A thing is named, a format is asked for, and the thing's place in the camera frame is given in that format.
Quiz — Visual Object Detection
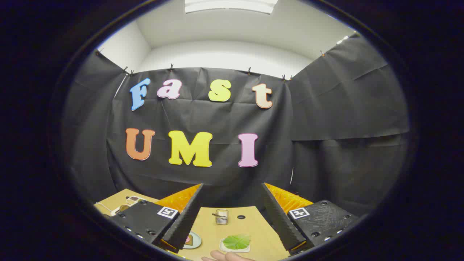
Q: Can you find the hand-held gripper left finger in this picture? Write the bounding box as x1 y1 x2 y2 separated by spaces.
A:
109 183 204 254

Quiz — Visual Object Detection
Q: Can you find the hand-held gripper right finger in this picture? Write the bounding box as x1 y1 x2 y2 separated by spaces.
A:
262 183 359 253

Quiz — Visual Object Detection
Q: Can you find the green lettuce leaf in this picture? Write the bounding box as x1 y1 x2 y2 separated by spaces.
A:
222 235 251 250

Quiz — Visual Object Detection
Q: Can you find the pale green plate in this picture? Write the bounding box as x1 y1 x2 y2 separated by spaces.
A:
182 231 202 249

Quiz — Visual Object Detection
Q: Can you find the small white dish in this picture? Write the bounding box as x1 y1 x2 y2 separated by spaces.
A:
219 237 251 253

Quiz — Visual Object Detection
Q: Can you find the white toaster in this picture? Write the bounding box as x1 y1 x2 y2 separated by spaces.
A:
111 204 136 216

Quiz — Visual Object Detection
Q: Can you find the ceiling light panel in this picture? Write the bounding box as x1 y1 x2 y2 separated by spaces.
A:
185 0 278 14

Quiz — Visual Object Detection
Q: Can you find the wire cutlery basket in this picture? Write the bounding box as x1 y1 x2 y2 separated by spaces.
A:
212 209 229 225

